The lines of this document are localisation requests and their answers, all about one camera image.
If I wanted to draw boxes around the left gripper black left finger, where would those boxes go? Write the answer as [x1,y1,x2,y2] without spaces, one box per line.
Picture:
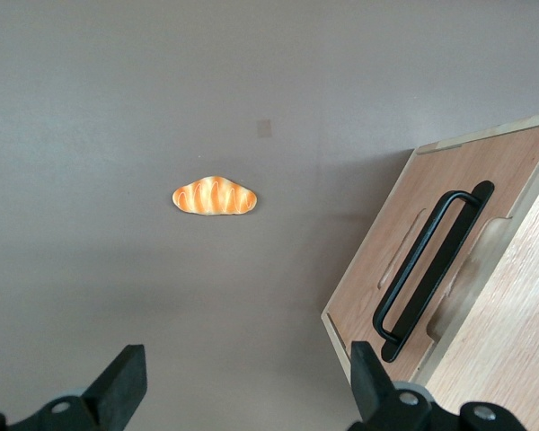
[0,343,147,431]

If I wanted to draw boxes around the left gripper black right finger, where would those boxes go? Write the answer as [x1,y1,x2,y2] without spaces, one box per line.
[349,339,530,431]

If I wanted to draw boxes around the wooden drawer front panel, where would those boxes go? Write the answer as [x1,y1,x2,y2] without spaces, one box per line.
[321,120,539,388]

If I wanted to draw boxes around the black metal drawer handle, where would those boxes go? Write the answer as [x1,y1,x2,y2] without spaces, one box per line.
[372,180,495,363]

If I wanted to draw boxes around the wooden drawer cabinet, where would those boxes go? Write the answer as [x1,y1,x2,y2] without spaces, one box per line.
[321,110,539,431]

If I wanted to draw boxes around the toy croissant bread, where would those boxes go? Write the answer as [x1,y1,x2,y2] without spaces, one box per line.
[172,174,258,216]

